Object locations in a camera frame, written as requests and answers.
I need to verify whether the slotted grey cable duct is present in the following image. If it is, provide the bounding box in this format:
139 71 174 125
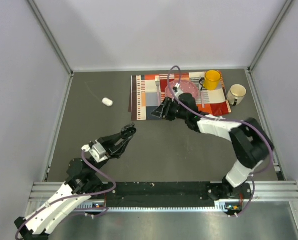
73 202 241 214

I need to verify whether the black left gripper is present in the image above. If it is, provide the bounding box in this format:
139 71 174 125
89 129 133 176

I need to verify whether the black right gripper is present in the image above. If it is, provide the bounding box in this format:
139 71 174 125
151 97 188 122

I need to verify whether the pink knife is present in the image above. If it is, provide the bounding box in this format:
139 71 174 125
200 84 205 109

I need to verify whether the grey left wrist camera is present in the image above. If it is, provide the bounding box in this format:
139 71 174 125
81 141 109 163

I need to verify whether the white earbud case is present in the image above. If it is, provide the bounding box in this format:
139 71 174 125
102 97 113 107

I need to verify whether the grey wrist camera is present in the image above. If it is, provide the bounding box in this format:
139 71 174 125
172 83 183 95
81 141 109 163

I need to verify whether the pink polka dot plate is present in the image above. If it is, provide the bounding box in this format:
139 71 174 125
165 80 199 100

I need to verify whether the yellow mug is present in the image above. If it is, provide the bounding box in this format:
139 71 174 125
202 70 221 91

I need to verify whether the white enamel mug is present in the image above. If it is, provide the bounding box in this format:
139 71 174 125
227 84 247 106

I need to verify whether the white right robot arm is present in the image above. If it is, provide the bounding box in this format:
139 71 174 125
151 93 274 200

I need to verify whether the colourful patterned placemat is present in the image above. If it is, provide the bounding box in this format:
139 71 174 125
129 71 231 121

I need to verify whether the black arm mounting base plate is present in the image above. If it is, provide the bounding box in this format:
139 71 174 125
105 182 214 207

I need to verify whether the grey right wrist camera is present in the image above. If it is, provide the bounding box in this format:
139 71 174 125
172 83 183 95

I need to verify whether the pink fork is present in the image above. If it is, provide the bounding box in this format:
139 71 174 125
155 75 161 106

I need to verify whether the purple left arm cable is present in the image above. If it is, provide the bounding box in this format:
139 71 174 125
15 149 117 240

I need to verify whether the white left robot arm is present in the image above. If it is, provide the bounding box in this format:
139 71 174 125
14 125 136 240

